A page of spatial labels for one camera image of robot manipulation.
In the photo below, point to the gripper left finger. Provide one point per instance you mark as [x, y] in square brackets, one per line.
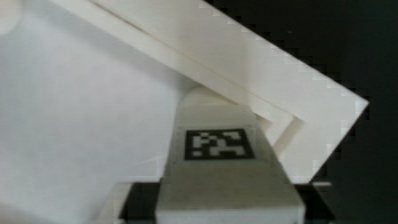
[130, 204]

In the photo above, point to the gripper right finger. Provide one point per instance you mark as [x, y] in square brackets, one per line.
[318, 210]

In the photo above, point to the white table leg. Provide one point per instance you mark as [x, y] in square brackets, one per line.
[224, 186]

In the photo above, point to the white square table top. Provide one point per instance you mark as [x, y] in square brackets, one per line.
[87, 102]

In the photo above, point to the white L-shaped obstacle fence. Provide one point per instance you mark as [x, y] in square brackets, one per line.
[281, 86]

